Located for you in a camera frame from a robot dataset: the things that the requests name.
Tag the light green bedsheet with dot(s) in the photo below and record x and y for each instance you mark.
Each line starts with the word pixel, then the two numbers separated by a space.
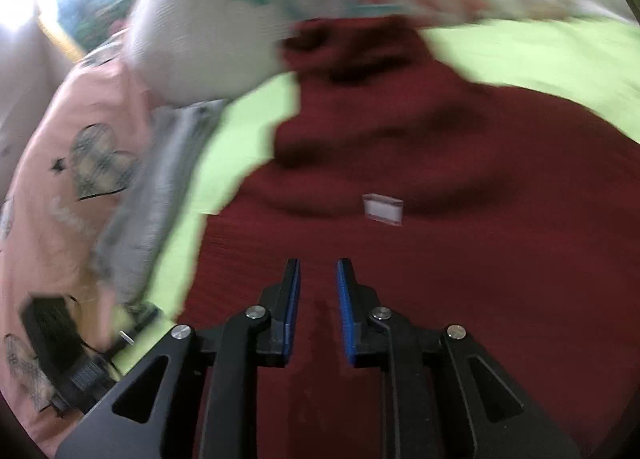
pixel 525 54

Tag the grey folded cloth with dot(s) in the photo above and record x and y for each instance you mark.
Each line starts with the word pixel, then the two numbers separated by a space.
pixel 150 199

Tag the white floral pillow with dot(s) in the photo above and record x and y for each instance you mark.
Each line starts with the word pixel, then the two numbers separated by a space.
pixel 200 39

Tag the dark red knit sweater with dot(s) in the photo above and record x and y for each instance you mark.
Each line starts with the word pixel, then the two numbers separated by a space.
pixel 450 164

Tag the pink heart-print pillow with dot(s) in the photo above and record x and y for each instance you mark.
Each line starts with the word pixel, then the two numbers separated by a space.
pixel 40 189

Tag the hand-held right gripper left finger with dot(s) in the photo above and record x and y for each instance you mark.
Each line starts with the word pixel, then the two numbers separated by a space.
pixel 293 309

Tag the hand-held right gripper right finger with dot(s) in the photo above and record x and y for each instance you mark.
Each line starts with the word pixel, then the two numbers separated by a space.
pixel 345 309

